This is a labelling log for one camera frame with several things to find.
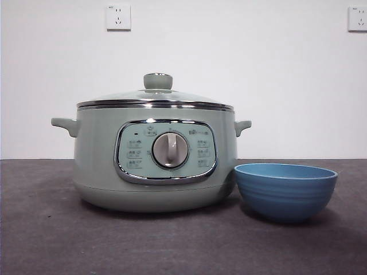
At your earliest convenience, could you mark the pale green electric steamer pot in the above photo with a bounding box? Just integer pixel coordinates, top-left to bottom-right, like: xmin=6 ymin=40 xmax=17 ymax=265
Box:
xmin=50 ymin=104 xmax=252 ymax=214

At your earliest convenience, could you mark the glass lid with green knob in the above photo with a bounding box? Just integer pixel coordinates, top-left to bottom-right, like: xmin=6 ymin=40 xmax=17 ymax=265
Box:
xmin=76 ymin=72 xmax=228 ymax=109

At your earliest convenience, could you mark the blue ribbed bowl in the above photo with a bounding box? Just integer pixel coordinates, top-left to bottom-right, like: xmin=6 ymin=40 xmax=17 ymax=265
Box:
xmin=234 ymin=163 xmax=339 ymax=225

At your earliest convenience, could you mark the white wall socket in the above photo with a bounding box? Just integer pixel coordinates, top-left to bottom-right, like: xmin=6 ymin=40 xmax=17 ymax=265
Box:
xmin=106 ymin=4 xmax=132 ymax=32
xmin=347 ymin=6 xmax=367 ymax=33

